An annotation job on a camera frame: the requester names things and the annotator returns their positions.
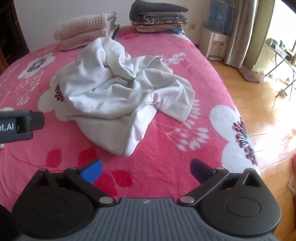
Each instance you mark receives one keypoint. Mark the folding table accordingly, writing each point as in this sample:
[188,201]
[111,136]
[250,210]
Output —
[283,55]

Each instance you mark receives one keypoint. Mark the white water dispenser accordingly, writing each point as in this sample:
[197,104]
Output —
[215,44]

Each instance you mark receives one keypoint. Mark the pink checked folded sweater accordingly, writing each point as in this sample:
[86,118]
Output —
[81,25]

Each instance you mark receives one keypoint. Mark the stack of folded pink clothes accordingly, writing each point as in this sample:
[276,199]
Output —
[115,32]

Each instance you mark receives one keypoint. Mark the white sweatshirt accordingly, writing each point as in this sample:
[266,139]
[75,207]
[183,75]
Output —
[104,97]

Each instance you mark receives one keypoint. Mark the beige folded garment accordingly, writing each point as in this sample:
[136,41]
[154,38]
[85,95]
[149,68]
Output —
[97,38]

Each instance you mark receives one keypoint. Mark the brown door mat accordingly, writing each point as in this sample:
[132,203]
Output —
[249,75]

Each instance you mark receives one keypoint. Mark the pink floral blanket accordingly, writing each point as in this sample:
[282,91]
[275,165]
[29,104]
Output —
[161,150]

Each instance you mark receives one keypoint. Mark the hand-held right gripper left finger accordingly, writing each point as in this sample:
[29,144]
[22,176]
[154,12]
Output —
[92,170]

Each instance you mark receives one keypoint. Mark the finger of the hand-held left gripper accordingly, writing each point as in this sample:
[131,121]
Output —
[38,120]

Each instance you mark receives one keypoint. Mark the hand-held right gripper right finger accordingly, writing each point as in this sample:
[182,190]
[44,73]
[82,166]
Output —
[198,170]

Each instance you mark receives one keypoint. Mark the wall socket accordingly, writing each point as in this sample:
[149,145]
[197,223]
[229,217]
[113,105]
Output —
[192,26]

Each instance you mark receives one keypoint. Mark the stack of dark folded clothes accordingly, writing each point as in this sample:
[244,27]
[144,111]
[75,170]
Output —
[157,9]

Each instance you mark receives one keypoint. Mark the blue water bottle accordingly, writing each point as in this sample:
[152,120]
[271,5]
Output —
[219,16]

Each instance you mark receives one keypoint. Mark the beige curtain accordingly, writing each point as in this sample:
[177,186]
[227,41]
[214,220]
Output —
[242,30]

